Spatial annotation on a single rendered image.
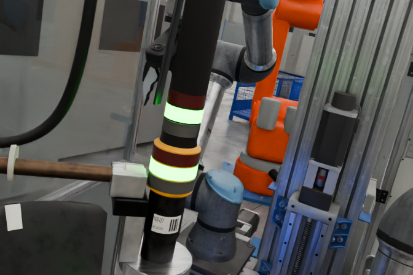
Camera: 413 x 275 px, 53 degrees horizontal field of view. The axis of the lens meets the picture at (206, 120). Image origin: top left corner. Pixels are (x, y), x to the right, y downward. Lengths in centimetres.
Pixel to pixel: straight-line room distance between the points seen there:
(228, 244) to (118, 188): 89
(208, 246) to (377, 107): 60
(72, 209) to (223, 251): 73
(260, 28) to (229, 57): 26
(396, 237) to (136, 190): 50
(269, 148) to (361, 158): 312
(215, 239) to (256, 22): 60
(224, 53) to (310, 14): 309
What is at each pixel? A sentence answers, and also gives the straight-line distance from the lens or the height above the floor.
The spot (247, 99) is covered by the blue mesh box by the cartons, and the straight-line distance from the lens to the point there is 734.
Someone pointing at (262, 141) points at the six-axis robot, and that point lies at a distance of 432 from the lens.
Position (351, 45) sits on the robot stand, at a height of 170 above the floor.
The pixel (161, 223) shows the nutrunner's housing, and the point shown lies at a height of 151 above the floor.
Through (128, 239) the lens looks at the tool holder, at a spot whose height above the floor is 149.
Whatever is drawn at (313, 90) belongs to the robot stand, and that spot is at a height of 155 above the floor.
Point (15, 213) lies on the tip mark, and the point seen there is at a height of 142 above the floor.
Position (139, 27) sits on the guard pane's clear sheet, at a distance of 175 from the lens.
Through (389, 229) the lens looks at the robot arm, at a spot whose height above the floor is 142.
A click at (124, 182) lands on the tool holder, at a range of 37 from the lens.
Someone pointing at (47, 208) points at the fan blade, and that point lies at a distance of 57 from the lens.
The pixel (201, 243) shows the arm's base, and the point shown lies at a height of 108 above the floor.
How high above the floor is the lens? 169
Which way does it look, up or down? 14 degrees down
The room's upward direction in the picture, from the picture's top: 12 degrees clockwise
